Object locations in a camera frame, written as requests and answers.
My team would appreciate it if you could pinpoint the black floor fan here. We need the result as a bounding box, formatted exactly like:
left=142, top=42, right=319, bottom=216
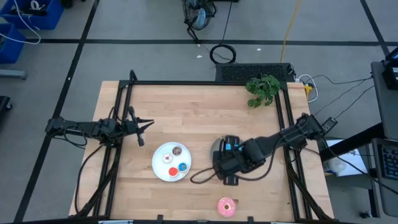
left=182, top=0, right=218, bottom=43

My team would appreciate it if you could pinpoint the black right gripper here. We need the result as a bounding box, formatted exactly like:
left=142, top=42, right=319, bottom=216
left=212, top=135, right=250, bottom=187

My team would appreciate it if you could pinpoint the black aluminium frame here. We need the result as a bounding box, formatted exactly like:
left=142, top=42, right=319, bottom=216
left=74, top=70, right=335, bottom=224

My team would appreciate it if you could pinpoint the black power adapter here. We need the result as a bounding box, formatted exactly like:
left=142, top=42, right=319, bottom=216
left=321, top=116, right=339, bottom=133

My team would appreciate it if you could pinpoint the black perforated computer case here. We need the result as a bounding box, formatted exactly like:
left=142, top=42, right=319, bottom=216
left=215, top=62, right=296, bottom=83

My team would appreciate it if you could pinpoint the large pink donut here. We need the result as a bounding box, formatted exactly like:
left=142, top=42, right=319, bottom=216
left=217, top=197, right=237, bottom=218

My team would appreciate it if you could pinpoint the white paper sheet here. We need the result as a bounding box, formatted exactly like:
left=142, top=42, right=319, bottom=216
left=323, top=139, right=368, bottom=177

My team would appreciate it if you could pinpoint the grey round plate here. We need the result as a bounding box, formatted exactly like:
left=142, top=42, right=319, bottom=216
left=210, top=136, right=226, bottom=162

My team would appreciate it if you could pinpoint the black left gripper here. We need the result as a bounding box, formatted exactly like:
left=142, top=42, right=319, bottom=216
left=123, top=106, right=155, bottom=147

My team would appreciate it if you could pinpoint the blue plastic bin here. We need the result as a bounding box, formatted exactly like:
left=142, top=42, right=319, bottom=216
left=0, top=0, right=65, bottom=31
left=0, top=23, right=26, bottom=65

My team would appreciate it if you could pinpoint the green potted plant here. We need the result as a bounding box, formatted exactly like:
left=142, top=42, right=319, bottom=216
left=244, top=73, right=282, bottom=109

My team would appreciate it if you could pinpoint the grey desk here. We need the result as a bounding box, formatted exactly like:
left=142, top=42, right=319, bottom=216
left=369, top=60, right=398, bottom=218

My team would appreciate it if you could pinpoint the black keyboard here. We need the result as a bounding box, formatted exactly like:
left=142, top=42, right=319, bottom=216
left=381, top=144, right=398, bottom=181

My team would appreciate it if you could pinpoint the black laptop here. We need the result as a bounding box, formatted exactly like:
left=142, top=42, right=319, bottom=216
left=382, top=46, right=398, bottom=91

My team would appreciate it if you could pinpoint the silver metal bracket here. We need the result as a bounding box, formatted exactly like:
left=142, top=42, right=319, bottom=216
left=98, top=219, right=134, bottom=224

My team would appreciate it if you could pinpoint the black coiled cable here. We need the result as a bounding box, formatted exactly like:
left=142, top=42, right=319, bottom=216
left=209, top=44, right=237, bottom=65

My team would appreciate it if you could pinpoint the yellow hanging cable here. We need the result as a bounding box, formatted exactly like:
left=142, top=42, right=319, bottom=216
left=279, top=0, right=302, bottom=63

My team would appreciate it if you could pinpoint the white round plate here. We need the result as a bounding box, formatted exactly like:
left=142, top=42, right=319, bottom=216
left=151, top=141, right=193, bottom=182

